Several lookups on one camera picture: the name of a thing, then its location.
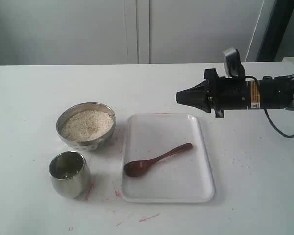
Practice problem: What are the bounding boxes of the steel bowl of rice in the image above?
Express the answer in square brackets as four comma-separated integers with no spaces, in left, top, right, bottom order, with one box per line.
[56,102,116,151]

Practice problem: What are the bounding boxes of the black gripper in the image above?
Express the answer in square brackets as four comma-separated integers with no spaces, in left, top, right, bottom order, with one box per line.
[176,69,288,118]

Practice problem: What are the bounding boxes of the brown wooden spoon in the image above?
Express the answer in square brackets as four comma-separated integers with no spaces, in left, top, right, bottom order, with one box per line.
[123,143,193,178]

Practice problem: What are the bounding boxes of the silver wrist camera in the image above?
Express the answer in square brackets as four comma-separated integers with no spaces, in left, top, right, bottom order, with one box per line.
[223,47,245,79]

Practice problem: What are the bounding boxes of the small steel cup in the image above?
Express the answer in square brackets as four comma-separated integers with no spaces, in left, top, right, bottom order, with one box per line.
[49,151,91,199]

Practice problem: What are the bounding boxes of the white plastic tray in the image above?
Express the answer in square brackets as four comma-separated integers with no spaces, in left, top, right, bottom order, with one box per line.
[120,113,215,203]

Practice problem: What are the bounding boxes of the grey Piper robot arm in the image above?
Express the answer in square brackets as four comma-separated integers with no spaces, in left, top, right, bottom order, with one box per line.
[176,69,294,118]

